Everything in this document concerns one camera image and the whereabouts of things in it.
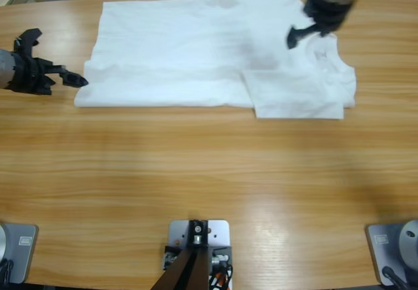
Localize white t-shirt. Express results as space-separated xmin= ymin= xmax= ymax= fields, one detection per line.
xmin=73 ymin=0 xmax=357 ymax=120

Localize silver cylindrical fitting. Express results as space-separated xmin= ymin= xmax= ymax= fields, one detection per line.
xmin=162 ymin=251 xmax=179 ymax=269
xmin=211 ymin=253 xmax=230 ymax=267

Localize black base cable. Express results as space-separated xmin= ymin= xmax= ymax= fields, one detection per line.
xmin=381 ymin=266 xmax=408 ymax=290
xmin=0 ymin=257 xmax=14 ymax=285

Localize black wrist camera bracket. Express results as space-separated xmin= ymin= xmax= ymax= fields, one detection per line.
xmin=12 ymin=27 xmax=44 ymax=59

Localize orange and black cables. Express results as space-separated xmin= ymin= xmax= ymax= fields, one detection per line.
xmin=208 ymin=263 xmax=234 ymax=290

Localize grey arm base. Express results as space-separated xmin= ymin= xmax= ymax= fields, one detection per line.
xmin=364 ymin=218 xmax=418 ymax=287
xmin=0 ymin=223 xmax=39 ymax=284

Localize white mounting block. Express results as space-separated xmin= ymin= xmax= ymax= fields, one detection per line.
xmin=168 ymin=219 xmax=231 ymax=249

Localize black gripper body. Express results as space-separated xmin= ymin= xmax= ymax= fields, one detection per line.
xmin=302 ymin=0 xmax=360 ymax=39
xmin=5 ymin=56 xmax=56 ymax=96

